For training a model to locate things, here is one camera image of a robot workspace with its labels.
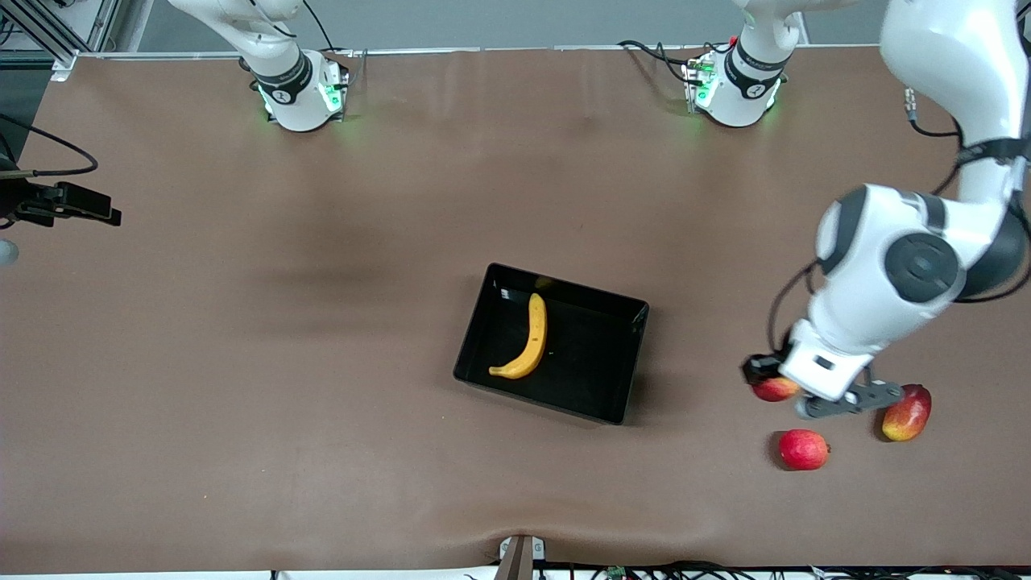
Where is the red apple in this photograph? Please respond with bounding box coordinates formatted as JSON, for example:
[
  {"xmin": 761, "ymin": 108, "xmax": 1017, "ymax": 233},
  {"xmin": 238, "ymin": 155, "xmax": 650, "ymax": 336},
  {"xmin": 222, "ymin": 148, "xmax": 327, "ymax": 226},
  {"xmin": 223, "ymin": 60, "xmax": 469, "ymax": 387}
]
[
  {"xmin": 778, "ymin": 429, "xmax": 831, "ymax": 472},
  {"xmin": 752, "ymin": 376, "xmax": 803, "ymax": 404}
]

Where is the black plastic box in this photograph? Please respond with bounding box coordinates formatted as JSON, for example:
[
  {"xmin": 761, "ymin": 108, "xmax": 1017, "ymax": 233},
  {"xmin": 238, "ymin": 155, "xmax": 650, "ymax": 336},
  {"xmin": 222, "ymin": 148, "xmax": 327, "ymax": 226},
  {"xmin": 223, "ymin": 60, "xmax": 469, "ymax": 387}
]
[{"xmin": 453, "ymin": 263, "xmax": 650, "ymax": 426}]

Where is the yellow banana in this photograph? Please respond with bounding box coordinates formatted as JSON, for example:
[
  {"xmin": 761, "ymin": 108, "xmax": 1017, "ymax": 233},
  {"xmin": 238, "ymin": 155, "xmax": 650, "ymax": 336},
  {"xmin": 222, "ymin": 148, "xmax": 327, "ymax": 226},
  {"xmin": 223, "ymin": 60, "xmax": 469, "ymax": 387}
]
[{"xmin": 488, "ymin": 293, "xmax": 549, "ymax": 380}]

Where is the red yellow mango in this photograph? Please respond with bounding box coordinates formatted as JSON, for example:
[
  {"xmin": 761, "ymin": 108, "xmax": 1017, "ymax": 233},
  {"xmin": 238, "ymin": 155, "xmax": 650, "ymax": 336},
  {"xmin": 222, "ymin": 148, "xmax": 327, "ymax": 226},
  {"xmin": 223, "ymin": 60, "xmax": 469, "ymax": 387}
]
[{"xmin": 881, "ymin": 384, "xmax": 934, "ymax": 443}]

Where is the table cover mat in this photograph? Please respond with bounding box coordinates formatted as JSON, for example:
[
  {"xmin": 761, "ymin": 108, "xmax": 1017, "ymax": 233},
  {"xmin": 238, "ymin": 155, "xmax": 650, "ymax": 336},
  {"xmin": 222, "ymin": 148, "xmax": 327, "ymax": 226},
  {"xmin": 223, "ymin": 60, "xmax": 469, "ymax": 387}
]
[{"xmin": 0, "ymin": 44, "xmax": 1031, "ymax": 574}]

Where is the aluminium profile frame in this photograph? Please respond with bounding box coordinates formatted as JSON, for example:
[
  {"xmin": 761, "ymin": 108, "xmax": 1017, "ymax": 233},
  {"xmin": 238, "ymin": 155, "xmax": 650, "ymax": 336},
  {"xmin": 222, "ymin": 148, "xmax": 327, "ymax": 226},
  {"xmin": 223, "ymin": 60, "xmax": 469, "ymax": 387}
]
[{"xmin": 0, "ymin": 0, "xmax": 123, "ymax": 81}]

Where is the grey metal bracket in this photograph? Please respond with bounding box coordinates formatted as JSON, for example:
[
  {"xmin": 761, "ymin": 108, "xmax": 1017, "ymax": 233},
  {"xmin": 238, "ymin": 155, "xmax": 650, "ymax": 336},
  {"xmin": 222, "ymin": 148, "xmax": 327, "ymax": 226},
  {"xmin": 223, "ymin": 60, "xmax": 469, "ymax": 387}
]
[{"xmin": 498, "ymin": 535, "xmax": 547, "ymax": 564}]

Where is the black right arm base cable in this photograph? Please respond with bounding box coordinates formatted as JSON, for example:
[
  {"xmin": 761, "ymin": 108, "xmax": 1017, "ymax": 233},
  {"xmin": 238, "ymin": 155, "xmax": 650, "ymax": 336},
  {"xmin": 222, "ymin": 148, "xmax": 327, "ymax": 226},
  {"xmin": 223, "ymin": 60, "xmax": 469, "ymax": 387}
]
[{"xmin": 301, "ymin": 0, "xmax": 368, "ymax": 81}]

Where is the black arm base cable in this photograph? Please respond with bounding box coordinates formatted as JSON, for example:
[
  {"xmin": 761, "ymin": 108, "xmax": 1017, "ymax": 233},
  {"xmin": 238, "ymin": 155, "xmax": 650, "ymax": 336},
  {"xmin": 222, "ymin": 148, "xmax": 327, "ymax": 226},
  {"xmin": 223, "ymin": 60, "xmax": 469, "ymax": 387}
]
[
  {"xmin": 618, "ymin": 39, "xmax": 706, "ymax": 86},
  {"xmin": 301, "ymin": 0, "xmax": 368, "ymax": 81}
]

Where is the brown wooden post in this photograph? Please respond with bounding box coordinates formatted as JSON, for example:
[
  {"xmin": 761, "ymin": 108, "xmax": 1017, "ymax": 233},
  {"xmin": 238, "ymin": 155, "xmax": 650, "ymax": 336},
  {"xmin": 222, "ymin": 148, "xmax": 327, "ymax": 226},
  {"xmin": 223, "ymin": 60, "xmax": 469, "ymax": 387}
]
[{"xmin": 492, "ymin": 536, "xmax": 535, "ymax": 580}]

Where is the black left arm base cable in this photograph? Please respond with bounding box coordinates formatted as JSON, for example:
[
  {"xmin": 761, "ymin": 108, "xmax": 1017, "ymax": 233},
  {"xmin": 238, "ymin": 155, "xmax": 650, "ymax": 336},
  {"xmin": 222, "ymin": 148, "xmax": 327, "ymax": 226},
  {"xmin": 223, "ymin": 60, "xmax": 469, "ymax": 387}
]
[{"xmin": 618, "ymin": 39, "xmax": 706, "ymax": 86}]

